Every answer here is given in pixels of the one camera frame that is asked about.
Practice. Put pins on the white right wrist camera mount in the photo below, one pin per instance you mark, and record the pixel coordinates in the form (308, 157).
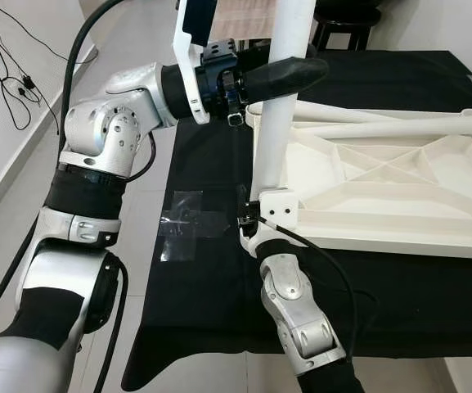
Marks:
(278, 205)

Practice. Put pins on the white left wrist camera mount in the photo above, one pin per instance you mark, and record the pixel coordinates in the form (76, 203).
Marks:
(185, 74)

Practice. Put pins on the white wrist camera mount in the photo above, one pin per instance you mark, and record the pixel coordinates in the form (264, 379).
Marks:
(278, 205)
(185, 74)

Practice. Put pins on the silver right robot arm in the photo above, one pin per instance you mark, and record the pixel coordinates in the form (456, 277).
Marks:
(293, 311)

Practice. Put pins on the white plastic table leg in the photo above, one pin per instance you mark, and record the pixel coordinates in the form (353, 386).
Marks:
(342, 112)
(272, 147)
(399, 127)

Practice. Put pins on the black power plug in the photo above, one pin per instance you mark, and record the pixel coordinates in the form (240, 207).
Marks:
(29, 86)

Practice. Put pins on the white plastic table top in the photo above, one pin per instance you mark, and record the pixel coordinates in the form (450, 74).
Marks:
(383, 205)

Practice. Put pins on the beige covered side table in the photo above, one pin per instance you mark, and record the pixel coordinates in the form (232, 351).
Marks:
(244, 20)

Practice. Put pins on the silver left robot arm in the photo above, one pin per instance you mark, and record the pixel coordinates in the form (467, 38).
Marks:
(105, 131)

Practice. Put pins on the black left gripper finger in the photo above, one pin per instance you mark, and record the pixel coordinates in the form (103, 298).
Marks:
(289, 75)

